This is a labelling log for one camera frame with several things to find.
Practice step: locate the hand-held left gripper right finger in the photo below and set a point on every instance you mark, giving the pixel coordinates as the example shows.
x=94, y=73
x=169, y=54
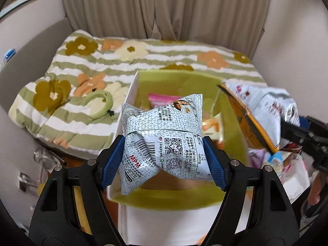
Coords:
x=214, y=161

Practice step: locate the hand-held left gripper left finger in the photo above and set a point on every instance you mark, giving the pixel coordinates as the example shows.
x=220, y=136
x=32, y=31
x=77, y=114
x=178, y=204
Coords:
x=112, y=164

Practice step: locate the beige curtain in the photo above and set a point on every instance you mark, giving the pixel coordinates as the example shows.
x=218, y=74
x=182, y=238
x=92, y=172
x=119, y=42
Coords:
x=166, y=7

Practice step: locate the green bear print box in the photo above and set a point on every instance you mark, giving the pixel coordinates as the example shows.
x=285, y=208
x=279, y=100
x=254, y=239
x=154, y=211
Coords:
x=166, y=197

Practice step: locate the person's right hand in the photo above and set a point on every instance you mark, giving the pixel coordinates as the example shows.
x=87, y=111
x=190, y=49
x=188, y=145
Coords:
x=315, y=189

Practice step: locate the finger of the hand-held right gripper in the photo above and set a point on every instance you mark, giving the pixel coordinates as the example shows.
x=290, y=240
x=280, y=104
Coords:
x=316, y=125
x=294, y=130

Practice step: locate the light blue snack packet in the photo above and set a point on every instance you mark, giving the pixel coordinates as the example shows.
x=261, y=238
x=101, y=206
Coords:
x=278, y=160

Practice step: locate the small blue white object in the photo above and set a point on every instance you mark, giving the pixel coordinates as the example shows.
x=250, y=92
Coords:
x=10, y=55

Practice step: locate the pink snack packet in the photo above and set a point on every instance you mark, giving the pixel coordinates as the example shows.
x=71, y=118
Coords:
x=160, y=101

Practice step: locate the beige upholstered bed frame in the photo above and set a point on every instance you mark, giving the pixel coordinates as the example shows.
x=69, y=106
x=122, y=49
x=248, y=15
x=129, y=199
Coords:
x=28, y=56

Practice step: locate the large white orange snack bag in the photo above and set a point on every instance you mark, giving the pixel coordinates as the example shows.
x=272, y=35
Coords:
x=261, y=107

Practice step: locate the purple snack packet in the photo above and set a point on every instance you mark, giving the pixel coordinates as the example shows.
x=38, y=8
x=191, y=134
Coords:
x=256, y=158

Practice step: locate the grey patterned snack packet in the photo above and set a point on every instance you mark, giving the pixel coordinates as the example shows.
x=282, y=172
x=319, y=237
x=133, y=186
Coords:
x=161, y=138

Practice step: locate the clear glass item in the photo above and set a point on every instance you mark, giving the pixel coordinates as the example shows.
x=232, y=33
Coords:
x=43, y=156

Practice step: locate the striped flower print blanket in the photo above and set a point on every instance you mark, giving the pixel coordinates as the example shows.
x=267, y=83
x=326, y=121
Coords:
x=76, y=64

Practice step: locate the orange snack packet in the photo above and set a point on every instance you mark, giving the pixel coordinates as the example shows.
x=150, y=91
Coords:
x=212, y=128

